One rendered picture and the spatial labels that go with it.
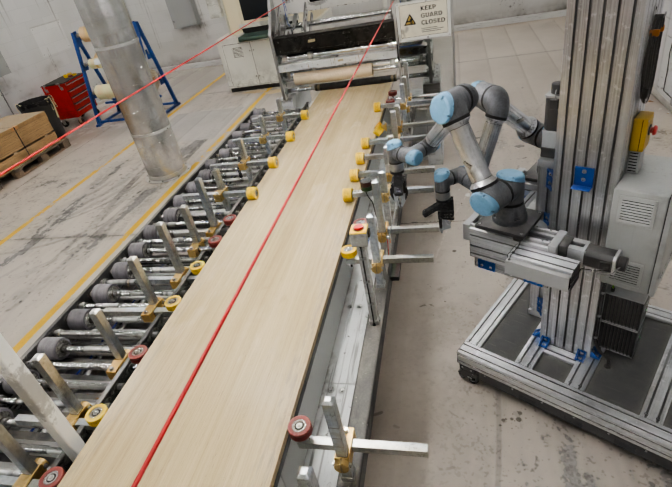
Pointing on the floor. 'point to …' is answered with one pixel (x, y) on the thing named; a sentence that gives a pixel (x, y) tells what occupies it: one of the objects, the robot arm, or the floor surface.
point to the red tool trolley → (69, 97)
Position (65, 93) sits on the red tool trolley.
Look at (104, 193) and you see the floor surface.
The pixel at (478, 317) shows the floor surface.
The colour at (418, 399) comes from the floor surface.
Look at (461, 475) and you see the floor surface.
